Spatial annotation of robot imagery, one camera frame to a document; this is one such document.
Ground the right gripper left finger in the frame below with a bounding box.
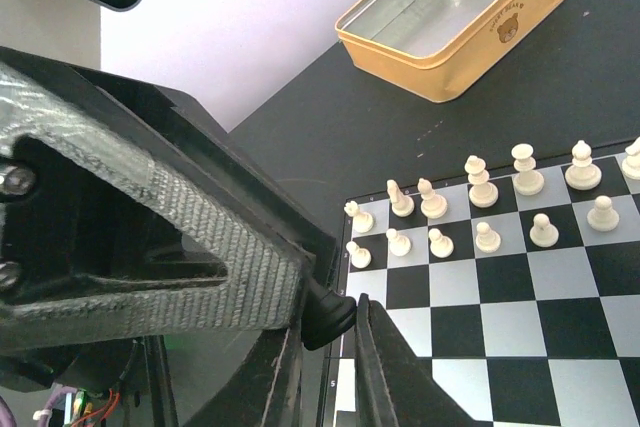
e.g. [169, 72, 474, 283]
[185, 320, 303, 426]

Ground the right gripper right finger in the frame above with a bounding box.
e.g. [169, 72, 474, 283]
[355, 294, 479, 427]

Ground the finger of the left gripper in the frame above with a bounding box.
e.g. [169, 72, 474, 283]
[1, 48, 338, 352]

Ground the black chess piece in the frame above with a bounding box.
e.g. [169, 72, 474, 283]
[301, 278, 357, 351]

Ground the black white chess board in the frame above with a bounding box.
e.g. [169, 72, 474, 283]
[337, 144, 639, 426]

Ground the white chess piece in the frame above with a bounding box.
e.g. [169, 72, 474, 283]
[344, 201, 375, 233]
[511, 143, 545, 196]
[417, 178, 448, 219]
[621, 137, 640, 181]
[464, 155, 499, 208]
[387, 179, 415, 217]
[386, 228, 412, 257]
[428, 228, 454, 259]
[529, 213, 559, 248]
[565, 140, 602, 191]
[475, 221, 501, 254]
[587, 195, 620, 232]

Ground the gold metal tin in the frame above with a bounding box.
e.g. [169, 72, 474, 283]
[335, 0, 564, 103]

